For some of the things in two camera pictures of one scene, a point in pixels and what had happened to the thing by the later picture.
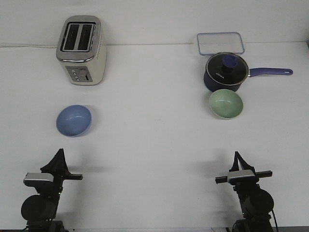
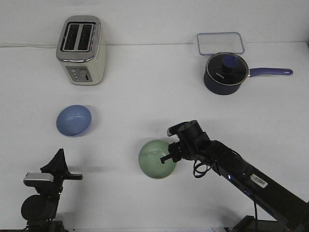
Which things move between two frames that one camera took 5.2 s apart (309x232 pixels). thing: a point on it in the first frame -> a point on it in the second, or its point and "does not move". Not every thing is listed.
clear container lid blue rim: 213,43 does not move
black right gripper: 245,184 -> 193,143
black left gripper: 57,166 does not move
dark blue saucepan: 231,73 does not move
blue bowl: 74,120 does not move
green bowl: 226,104 -> 150,161
